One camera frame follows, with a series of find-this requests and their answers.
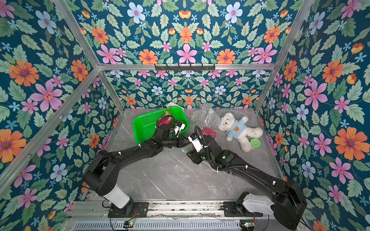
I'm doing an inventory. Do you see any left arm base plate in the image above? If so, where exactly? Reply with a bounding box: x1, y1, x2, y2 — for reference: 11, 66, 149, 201
108, 202, 149, 218

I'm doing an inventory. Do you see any green plastic basket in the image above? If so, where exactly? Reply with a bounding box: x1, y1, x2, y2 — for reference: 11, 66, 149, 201
133, 106, 189, 144

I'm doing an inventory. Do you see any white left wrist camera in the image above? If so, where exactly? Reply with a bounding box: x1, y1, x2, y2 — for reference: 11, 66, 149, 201
174, 121, 186, 137

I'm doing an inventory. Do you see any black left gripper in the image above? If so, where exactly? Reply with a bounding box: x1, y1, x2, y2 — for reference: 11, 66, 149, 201
160, 136, 191, 149

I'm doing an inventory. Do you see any pink dragon fruit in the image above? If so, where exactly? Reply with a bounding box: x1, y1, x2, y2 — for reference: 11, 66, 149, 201
201, 127, 217, 139
157, 106, 174, 126

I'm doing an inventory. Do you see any white rectangular box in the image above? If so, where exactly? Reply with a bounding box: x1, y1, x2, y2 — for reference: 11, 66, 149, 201
166, 102, 184, 109

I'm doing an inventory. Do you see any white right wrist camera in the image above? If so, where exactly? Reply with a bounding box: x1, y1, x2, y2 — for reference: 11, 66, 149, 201
188, 135, 203, 153

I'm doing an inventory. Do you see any black hook rail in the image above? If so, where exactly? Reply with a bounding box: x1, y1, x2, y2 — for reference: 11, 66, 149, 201
154, 64, 216, 71

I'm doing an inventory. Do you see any white teddy bear blue shirt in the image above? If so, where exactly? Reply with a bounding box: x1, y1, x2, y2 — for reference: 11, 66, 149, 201
218, 113, 263, 153

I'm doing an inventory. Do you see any clear zip-top bag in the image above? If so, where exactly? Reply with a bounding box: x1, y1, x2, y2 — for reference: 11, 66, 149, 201
191, 104, 221, 127
181, 126, 213, 152

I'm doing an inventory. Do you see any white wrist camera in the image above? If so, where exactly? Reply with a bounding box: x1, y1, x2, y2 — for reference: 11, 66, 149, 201
174, 121, 186, 137
188, 135, 203, 153

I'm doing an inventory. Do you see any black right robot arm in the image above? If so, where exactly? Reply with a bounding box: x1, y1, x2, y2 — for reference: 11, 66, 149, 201
187, 136, 307, 231

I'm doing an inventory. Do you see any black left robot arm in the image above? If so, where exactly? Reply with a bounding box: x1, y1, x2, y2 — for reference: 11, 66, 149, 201
83, 125, 190, 210

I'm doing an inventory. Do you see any small green round lid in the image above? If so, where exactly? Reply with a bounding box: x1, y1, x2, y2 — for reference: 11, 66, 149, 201
250, 138, 261, 150

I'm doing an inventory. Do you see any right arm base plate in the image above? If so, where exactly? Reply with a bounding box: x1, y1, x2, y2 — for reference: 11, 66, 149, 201
220, 201, 263, 218

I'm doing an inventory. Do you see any white perforated vent strip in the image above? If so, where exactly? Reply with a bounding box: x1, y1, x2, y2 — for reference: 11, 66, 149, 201
72, 220, 242, 231

